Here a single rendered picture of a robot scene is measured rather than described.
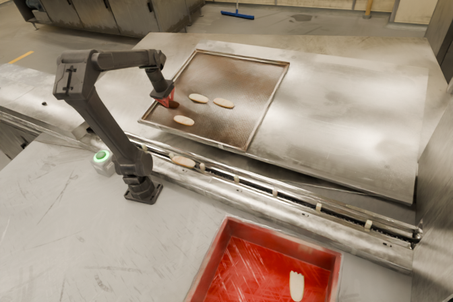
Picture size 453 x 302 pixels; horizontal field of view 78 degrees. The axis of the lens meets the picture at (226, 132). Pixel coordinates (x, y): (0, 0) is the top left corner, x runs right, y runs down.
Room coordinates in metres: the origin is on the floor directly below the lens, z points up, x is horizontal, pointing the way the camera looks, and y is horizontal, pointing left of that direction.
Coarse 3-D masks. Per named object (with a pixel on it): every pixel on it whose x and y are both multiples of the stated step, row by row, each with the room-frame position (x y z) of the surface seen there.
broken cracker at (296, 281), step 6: (294, 276) 0.27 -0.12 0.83; (300, 276) 0.27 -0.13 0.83; (294, 282) 0.26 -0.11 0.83; (300, 282) 0.25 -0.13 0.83; (294, 288) 0.24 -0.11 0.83; (300, 288) 0.24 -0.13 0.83; (294, 294) 0.23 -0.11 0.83; (300, 294) 0.23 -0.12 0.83; (294, 300) 0.22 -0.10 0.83; (300, 300) 0.22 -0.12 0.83
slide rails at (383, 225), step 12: (156, 156) 0.77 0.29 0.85; (192, 168) 0.68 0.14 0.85; (216, 168) 0.67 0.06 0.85; (228, 180) 0.60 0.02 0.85; (252, 180) 0.59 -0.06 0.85; (264, 192) 0.53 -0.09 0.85; (288, 192) 0.52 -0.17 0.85; (324, 204) 0.46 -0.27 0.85; (324, 216) 0.42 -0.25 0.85; (348, 216) 0.41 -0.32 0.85; (360, 216) 0.40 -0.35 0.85; (360, 228) 0.36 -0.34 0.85; (384, 228) 0.35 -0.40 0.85; (396, 228) 0.35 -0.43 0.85; (396, 240) 0.32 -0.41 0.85
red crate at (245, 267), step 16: (240, 240) 0.40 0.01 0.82; (224, 256) 0.36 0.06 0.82; (240, 256) 0.35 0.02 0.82; (256, 256) 0.34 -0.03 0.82; (272, 256) 0.33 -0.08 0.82; (288, 256) 0.33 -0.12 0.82; (224, 272) 0.31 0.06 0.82; (240, 272) 0.30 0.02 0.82; (256, 272) 0.30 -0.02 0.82; (272, 272) 0.29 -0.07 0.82; (288, 272) 0.29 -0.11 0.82; (304, 272) 0.28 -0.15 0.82; (320, 272) 0.27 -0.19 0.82; (224, 288) 0.27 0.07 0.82; (240, 288) 0.27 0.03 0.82; (256, 288) 0.26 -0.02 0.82; (272, 288) 0.25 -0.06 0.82; (288, 288) 0.25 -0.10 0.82; (304, 288) 0.24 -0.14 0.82; (320, 288) 0.24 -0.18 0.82
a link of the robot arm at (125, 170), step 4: (120, 164) 0.63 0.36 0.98; (124, 164) 0.63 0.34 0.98; (128, 164) 0.63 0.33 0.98; (132, 164) 0.63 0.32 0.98; (120, 168) 0.63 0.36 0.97; (124, 168) 0.63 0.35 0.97; (128, 168) 0.62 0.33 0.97; (132, 168) 0.62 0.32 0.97; (124, 172) 0.62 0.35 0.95; (128, 172) 0.62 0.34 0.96; (132, 172) 0.62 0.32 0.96; (124, 176) 0.62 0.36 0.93; (128, 176) 0.62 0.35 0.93; (132, 176) 0.64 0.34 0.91; (136, 176) 0.61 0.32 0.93; (124, 180) 0.61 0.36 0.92; (128, 180) 0.61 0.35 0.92; (132, 180) 0.61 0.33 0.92; (136, 180) 0.60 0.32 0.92; (140, 180) 0.61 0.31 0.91
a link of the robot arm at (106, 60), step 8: (96, 56) 0.63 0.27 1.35; (104, 56) 0.66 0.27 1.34; (112, 56) 0.69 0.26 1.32; (120, 56) 0.78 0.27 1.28; (128, 56) 0.82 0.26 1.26; (136, 56) 0.86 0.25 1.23; (144, 56) 0.91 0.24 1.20; (152, 56) 0.96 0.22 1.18; (96, 64) 0.62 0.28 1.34; (104, 64) 0.65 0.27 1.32; (112, 64) 0.67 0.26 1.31; (120, 64) 0.76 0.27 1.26; (128, 64) 0.80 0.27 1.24; (136, 64) 0.85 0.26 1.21; (144, 64) 0.90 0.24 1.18; (152, 64) 0.94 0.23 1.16
